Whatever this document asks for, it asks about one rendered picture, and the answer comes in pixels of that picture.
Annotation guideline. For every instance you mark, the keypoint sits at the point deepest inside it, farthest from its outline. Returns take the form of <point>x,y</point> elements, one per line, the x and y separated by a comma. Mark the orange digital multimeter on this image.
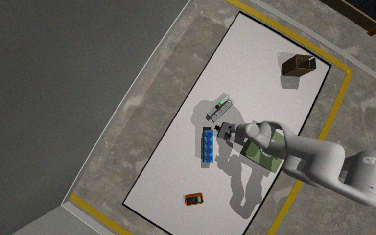
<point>193,199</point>

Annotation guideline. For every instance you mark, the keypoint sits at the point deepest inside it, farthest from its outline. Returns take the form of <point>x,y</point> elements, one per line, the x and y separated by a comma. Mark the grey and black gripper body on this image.
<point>233,128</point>

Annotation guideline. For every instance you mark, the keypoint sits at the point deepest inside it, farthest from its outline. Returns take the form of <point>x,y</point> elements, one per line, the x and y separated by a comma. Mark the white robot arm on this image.
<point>316,162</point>

